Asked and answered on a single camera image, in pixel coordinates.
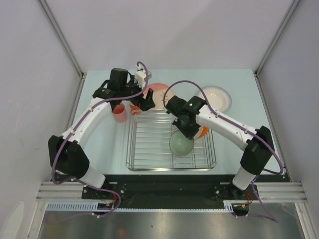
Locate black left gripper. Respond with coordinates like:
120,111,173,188
120,76,155,112

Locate orange ceramic mug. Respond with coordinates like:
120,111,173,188
130,104,143,116

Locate aluminium frame rail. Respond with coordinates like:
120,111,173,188
36,182,307,203

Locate white deep plate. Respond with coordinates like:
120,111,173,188
202,86,232,113

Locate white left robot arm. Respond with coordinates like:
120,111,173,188
48,61,155,199

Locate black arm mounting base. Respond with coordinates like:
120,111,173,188
54,174,291,207

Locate white slotted cable duct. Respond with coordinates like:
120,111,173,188
46,201,244,214

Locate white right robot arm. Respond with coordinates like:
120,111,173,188
165,96,275,200

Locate orange and white bowl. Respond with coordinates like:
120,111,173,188
194,126,209,139

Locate metal wire dish rack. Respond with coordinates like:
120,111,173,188
126,110,216,171

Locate pink plastic cup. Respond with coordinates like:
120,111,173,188
112,104,127,123

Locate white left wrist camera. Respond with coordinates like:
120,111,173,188
134,66,152,88

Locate pink and cream plate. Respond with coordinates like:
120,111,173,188
144,83,174,110

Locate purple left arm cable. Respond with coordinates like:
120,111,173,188
50,61,150,220

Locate green ceramic bowl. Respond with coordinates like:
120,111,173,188
169,130,194,157

